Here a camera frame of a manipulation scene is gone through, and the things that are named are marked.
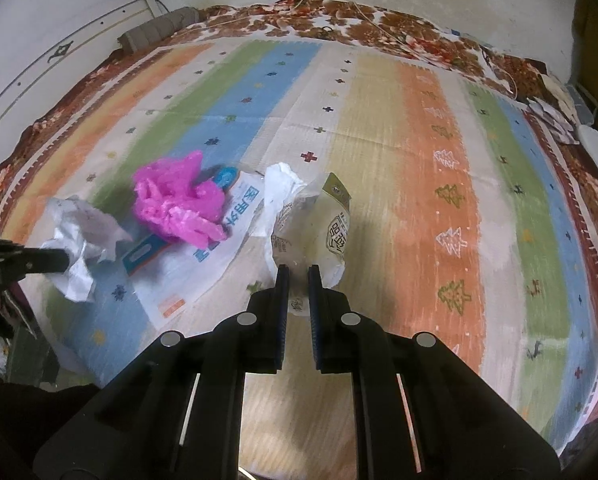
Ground blue white plastic package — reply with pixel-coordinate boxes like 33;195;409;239
121;165;275;331

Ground translucent printed plastic bag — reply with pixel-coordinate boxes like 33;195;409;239
270;172;354;316

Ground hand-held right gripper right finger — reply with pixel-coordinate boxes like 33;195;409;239
307;264;562;480

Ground striped colourful mat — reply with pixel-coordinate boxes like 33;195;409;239
0;37;598;456

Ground cream crumpled cloth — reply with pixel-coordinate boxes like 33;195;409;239
536;72;577;111

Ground white paper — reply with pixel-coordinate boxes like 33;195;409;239
40;196;134;303

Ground white headboard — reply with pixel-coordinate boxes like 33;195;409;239
0;0;162;136

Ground white papers on bed edge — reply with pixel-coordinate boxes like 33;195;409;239
526;97;582;146

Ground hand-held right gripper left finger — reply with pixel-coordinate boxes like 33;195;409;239
33;264;290;480

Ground pink plastic bag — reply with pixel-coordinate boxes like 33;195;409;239
131;150;230;248

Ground brown floral blanket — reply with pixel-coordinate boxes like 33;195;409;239
0;0;598;461

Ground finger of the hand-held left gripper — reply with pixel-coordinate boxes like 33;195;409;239
0;237;70;292

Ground white plastic wrapper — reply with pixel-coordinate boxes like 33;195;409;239
251;161;307;261

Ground grey rolled pillow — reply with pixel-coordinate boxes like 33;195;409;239
116;6;200;53

